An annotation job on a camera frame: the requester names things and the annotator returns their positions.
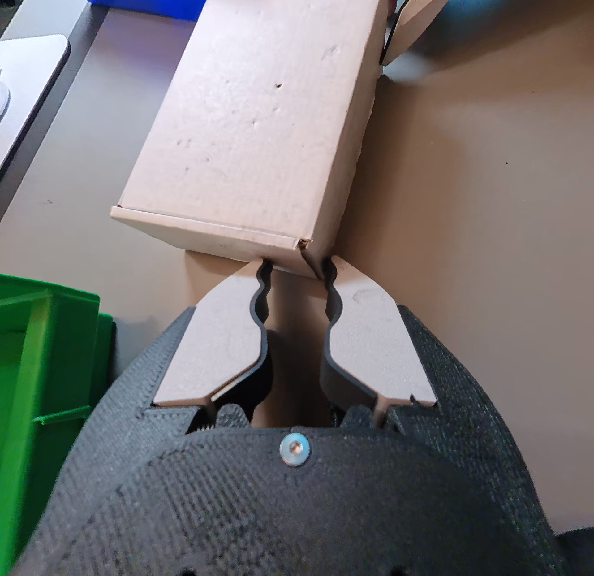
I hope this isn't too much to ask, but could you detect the dented white cardboard box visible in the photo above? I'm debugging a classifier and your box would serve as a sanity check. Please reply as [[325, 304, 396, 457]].
[[110, 0, 390, 280]]

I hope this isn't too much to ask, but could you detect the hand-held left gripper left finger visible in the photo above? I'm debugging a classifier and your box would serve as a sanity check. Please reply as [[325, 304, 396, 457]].
[[151, 259, 273, 409]]

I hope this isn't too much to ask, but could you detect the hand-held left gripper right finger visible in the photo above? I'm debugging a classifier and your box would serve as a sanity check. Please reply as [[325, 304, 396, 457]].
[[319, 255, 438, 423]]

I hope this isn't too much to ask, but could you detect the black cable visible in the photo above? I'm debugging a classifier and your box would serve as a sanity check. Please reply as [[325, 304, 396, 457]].
[[381, 0, 418, 66]]

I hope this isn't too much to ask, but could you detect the blue plastic bin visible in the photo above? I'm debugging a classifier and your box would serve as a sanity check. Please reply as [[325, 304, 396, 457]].
[[70, 0, 215, 23]]

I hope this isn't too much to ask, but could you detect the green plastic bin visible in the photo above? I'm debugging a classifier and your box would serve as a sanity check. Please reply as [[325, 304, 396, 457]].
[[0, 273, 116, 576]]

